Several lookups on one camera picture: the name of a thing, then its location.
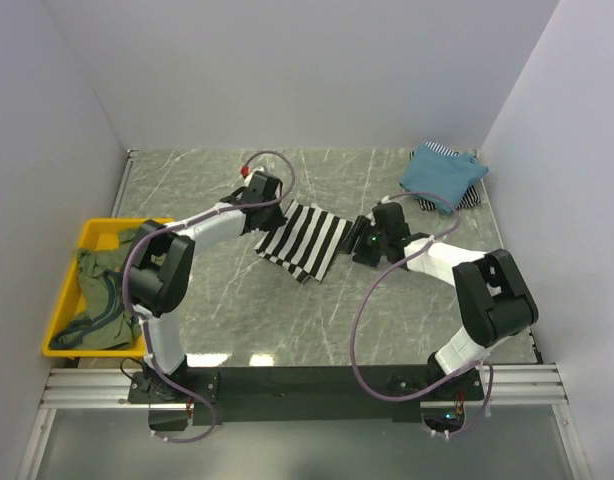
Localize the yellow plastic bin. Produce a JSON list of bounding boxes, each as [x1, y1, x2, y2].
[[42, 218, 145, 359]]

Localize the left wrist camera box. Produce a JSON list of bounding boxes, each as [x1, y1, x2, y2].
[[240, 165, 267, 183]]

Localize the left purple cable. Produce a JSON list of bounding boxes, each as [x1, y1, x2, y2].
[[118, 149, 298, 444]]

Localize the blue white striped folded garment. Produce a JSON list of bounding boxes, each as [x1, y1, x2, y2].
[[425, 141, 460, 157]]

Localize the aluminium rail frame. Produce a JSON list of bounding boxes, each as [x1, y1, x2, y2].
[[40, 365, 568, 410]]

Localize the dark striped folded garment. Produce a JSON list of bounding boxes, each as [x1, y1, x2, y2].
[[418, 185, 481, 211]]

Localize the olive green garment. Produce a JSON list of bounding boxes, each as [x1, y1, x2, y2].
[[48, 228, 140, 351]]

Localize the black white striped garment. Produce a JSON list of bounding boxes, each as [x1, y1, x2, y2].
[[254, 200, 353, 284]]

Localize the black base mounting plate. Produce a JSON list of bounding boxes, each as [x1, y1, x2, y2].
[[126, 366, 488, 433]]

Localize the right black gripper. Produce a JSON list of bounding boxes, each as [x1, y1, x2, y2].
[[336, 214, 390, 268]]

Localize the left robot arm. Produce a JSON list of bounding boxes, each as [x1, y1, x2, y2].
[[122, 169, 286, 402]]

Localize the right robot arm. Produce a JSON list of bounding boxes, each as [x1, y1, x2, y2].
[[340, 201, 538, 399]]

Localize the teal ribbed tank top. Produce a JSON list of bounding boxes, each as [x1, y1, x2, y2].
[[399, 142, 488, 214]]

